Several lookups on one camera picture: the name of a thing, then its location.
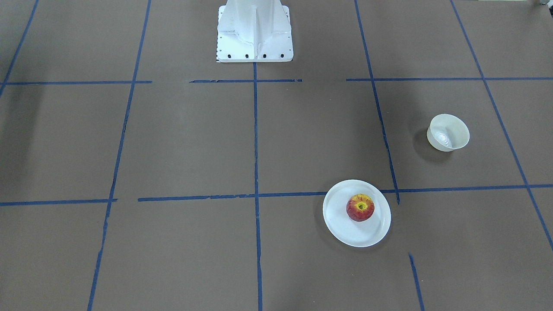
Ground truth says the red yellow apple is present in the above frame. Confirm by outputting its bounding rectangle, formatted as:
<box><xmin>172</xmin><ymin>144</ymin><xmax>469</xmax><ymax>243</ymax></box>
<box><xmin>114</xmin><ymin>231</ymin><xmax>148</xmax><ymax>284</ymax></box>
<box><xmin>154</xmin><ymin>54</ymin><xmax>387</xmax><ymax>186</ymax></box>
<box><xmin>346</xmin><ymin>194</ymin><xmax>375</xmax><ymax>222</ymax></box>

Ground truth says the white round plate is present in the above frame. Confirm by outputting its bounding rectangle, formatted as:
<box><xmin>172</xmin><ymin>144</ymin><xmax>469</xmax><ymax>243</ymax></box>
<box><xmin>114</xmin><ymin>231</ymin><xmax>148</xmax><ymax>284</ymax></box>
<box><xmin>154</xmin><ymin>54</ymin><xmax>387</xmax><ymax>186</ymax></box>
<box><xmin>322</xmin><ymin>179</ymin><xmax>391</xmax><ymax>248</ymax></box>

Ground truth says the white bowl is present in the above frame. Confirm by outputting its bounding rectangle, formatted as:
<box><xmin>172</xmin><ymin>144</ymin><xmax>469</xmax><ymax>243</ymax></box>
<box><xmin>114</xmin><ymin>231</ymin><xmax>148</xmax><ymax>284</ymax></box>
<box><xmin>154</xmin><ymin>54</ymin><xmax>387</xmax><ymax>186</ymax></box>
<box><xmin>426</xmin><ymin>114</ymin><xmax>470</xmax><ymax>152</ymax></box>

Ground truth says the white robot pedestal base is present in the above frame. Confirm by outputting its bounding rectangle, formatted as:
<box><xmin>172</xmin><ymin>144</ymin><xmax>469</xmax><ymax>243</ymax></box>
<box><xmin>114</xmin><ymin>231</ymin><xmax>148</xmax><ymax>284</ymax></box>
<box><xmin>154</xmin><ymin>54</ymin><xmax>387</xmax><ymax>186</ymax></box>
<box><xmin>216</xmin><ymin>0</ymin><xmax>294</xmax><ymax>63</ymax></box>

